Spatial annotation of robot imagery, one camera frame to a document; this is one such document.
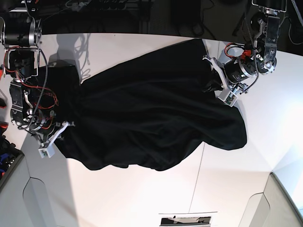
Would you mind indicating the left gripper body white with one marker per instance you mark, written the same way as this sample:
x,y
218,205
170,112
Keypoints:
x,y
233,73

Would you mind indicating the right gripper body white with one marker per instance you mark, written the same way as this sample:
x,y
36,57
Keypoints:
x,y
46,129

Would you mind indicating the black t-shirt with graphic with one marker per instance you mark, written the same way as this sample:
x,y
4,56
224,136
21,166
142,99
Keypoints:
x,y
152,111

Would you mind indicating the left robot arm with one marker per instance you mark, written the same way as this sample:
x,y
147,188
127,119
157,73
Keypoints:
x,y
263,24

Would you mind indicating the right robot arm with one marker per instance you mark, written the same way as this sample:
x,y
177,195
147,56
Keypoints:
x,y
34,105

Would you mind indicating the grey bin with colourful clothes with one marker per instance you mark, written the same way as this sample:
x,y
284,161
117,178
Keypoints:
x,y
10,157

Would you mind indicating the orange black tool at edge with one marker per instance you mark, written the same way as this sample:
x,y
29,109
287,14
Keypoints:
x,y
2,71

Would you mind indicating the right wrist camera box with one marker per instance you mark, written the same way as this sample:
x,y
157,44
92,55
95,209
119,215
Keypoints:
x,y
46,152

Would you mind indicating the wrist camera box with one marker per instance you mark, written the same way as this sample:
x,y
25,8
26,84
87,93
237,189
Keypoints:
x,y
228,97
46,152

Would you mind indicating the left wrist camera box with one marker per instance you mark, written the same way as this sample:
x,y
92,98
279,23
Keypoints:
x,y
228,97

